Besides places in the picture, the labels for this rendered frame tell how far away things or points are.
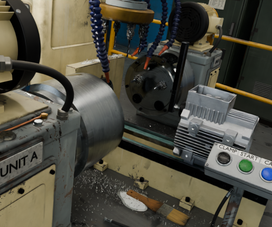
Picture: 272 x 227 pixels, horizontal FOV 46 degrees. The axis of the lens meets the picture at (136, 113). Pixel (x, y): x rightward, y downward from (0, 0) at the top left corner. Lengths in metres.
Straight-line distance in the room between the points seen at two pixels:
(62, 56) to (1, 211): 0.68
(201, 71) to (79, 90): 0.76
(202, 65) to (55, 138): 0.94
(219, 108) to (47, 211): 0.53
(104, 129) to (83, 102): 0.08
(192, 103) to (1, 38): 0.57
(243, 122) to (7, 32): 0.65
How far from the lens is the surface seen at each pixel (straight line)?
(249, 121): 0.94
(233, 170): 0.77
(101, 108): 0.78
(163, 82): 1.23
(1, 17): 0.57
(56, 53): 1.10
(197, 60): 1.42
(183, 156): 0.95
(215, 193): 1.01
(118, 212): 0.96
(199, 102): 0.94
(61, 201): 0.71
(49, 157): 0.61
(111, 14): 0.98
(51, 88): 0.76
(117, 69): 1.21
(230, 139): 0.89
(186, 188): 1.03
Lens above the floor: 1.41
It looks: 22 degrees down
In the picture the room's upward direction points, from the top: 9 degrees clockwise
